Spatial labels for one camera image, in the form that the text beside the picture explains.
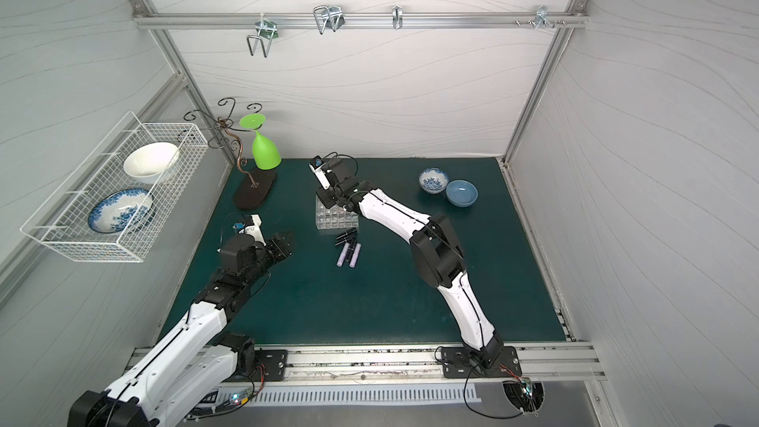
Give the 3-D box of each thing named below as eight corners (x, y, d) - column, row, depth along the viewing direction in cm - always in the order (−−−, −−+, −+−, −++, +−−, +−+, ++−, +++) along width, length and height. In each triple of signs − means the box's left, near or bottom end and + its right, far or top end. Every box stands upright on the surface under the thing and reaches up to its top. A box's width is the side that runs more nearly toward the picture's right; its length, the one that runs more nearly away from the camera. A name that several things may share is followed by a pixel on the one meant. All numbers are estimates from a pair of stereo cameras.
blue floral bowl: (431, 198, 111) (433, 189, 107) (415, 183, 116) (416, 174, 112) (449, 186, 115) (451, 177, 111) (432, 172, 120) (434, 163, 116)
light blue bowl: (448, 208, 106) (449, 203, 103) (444, 184, 113) (445, 179, 111) (479, 208, 106) (481, 203, 104) (473, 184, 113) (475, 179, 111)
